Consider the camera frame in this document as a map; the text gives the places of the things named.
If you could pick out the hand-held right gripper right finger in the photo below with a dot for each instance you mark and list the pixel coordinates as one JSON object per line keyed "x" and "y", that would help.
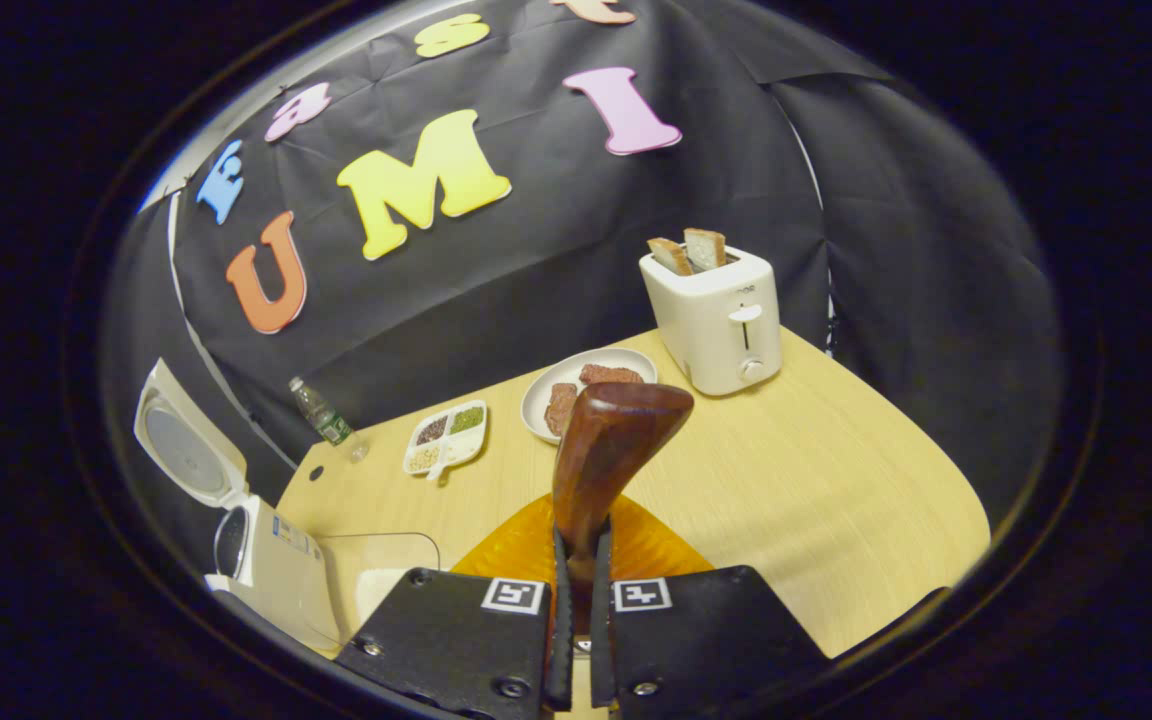
{"x": 706, "y": 640}

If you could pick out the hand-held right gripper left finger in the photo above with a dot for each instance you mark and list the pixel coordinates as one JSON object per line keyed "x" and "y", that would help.
{"x": 466, "y": 640}

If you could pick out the uncooked white rice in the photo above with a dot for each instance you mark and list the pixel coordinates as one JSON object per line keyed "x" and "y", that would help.
{"x": 376, "y": 595}

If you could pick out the white rice cooker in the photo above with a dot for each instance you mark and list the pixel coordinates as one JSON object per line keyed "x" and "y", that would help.
{"x": 286, "y": 570}

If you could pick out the brown wooden spoon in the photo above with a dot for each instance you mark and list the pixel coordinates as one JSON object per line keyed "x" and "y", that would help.
{"x": 606, "y": 440}

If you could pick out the white divided grain dish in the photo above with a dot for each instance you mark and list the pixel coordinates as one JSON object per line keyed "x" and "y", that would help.
{"x": 446, "y": 440}

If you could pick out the white round plate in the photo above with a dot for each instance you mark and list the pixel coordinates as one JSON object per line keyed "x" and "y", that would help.
{"x": 536, "y": 400}

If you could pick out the clear plastic water bottle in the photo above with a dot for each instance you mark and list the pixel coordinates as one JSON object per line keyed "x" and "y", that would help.
{"x": 328, "y": 420}

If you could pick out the cream toaster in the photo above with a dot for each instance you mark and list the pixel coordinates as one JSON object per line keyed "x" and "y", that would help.
{"x": 706, "y": 330}

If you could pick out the black backdrop cloth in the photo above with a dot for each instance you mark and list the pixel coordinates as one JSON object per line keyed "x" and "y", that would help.
{"x": 536, "y": 270}

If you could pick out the toasted bread slice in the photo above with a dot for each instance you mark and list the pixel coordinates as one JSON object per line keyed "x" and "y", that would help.
{"x": 669, "y": 257}
{"x": 705, "y": 248}

